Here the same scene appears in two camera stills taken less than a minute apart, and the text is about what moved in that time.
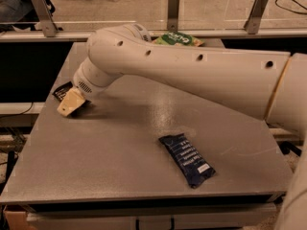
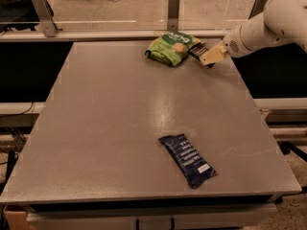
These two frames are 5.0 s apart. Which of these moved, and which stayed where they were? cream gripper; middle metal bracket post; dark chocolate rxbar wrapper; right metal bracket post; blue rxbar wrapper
Moved: dark chocolate rxbar wrapper; cream gripper
Stayed: blue rxbar wrapper; right metal bracket post; middle metal bracket post
